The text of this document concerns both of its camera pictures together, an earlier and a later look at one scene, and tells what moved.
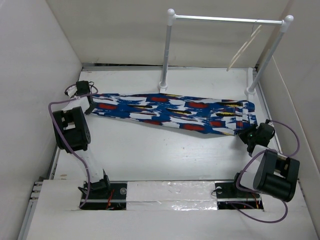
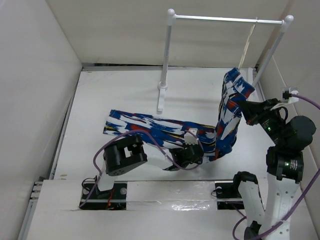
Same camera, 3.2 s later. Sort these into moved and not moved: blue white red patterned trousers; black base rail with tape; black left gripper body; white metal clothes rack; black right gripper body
Moved: black right gripper body; black left gripper body; blue white red patterned trousers
Not moved: black base rail with tape; white metal clothes rack
